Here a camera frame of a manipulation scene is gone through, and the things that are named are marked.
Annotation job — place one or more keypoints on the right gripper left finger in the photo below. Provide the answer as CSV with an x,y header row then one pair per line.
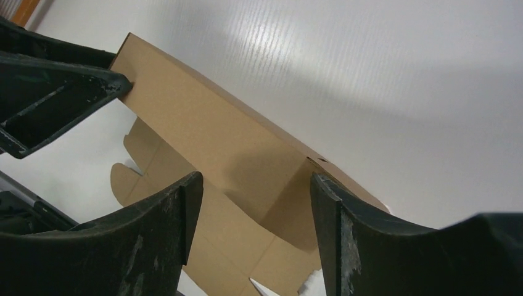
x,y
137,250

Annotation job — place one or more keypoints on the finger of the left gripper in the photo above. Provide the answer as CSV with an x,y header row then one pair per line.
x,y
17,40
42,99

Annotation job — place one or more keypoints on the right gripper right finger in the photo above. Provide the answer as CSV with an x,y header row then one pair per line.
x,y
366,251

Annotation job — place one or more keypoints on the brown cardboard box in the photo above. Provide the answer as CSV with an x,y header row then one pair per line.
x,y
255,222

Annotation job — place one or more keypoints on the orange wooden rack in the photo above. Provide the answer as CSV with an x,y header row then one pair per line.
x,y
24,11

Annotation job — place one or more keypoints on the aluminium frame rails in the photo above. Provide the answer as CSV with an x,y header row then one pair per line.
x,y
24,212

